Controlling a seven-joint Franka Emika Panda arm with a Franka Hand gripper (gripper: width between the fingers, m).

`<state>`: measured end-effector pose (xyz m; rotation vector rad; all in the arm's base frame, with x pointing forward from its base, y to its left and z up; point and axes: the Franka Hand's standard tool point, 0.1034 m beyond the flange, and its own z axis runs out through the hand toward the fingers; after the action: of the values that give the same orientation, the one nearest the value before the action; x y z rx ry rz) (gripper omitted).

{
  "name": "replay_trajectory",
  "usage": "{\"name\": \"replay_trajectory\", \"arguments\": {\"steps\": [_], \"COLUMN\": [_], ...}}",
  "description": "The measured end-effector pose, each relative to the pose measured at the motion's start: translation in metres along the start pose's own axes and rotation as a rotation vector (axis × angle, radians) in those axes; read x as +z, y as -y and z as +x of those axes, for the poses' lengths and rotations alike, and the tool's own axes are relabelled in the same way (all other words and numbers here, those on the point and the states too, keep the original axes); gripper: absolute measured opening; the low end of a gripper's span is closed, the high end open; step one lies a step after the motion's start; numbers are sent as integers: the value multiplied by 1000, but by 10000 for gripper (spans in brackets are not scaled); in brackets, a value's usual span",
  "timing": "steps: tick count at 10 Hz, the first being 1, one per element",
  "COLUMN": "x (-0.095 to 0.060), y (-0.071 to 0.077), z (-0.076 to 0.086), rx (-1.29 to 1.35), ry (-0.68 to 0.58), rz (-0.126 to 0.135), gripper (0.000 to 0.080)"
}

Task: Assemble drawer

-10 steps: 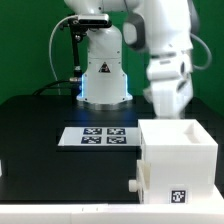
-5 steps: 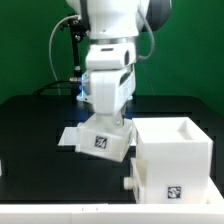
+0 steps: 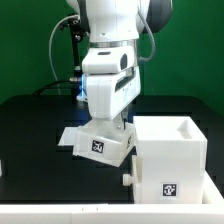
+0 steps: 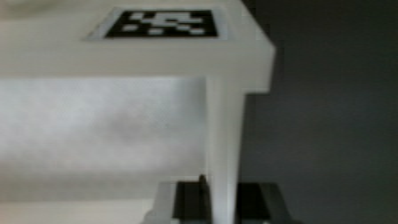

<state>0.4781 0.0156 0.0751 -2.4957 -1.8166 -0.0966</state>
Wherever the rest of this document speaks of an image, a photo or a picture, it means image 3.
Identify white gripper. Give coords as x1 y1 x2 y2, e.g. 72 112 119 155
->
86 66 141 130

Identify white drawer cabinet frame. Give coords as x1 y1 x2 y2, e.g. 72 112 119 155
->
132 116 207 204

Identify white drawer with knob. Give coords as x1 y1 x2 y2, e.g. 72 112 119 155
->
122 156 141 204

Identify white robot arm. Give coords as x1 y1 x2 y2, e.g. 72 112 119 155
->
66 0 173 120

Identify white marker sheet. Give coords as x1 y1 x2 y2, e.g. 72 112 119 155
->
58 127 77 146

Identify black cables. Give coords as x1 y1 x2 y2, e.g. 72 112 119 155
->
31 79 83 97

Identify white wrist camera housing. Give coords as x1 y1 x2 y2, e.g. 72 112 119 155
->
82 46 135 74

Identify grey cable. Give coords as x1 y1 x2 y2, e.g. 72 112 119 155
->
48 16 81 96

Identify white L-shaped border wall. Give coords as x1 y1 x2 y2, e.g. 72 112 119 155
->
0 174 224 224

